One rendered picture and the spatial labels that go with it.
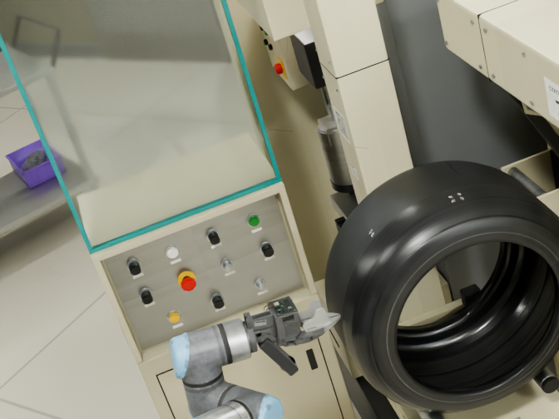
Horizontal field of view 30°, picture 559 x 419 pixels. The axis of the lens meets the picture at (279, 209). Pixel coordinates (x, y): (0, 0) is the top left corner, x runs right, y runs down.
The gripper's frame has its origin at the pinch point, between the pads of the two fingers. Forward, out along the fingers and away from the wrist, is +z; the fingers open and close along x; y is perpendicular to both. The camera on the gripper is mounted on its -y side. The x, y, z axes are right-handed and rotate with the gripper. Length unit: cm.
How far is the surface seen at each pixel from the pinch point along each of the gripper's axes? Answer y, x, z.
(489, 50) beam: 54, -1, 40
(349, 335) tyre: -0.9, -5.7, 1.3
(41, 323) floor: -134, 252, -83
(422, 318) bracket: -24.5, 24.2, 28.7
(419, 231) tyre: 21.7, -8.7, 18.5
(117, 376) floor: -130, 188, -53
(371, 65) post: 46, 26, 23
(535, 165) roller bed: 3, 38, 69
